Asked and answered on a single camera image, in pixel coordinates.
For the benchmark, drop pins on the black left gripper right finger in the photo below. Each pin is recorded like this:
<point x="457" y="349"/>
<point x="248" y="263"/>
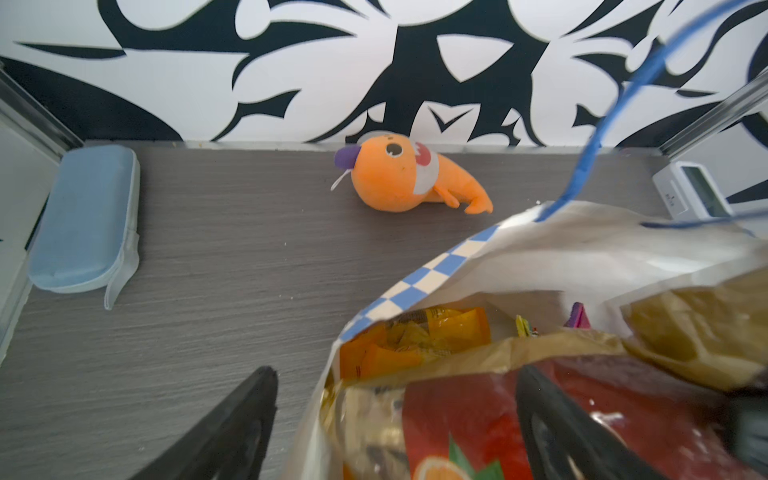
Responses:
<point x="561" y="439"/>

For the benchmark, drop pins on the white digital thermometer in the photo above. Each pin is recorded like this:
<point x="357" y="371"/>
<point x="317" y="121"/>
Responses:
<point x="689" y="192"/>

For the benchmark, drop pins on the orange plush toy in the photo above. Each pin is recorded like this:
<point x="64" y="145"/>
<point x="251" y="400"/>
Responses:
<point x="393" y="173"/>

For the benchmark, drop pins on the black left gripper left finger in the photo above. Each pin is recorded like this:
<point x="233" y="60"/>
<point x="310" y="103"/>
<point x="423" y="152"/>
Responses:
<point x="230" y="442"/>

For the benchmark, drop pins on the orange snack packet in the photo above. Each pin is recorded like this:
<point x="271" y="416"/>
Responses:
<point x="411" y="340"/>

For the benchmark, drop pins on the purple candy packet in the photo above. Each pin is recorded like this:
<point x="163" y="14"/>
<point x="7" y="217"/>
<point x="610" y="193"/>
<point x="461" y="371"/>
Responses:
<point x="578" y="318"/>

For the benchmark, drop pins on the red fruit candy bag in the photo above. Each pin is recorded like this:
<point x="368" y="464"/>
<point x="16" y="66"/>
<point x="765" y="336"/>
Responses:
<point x="456" y="417"/>

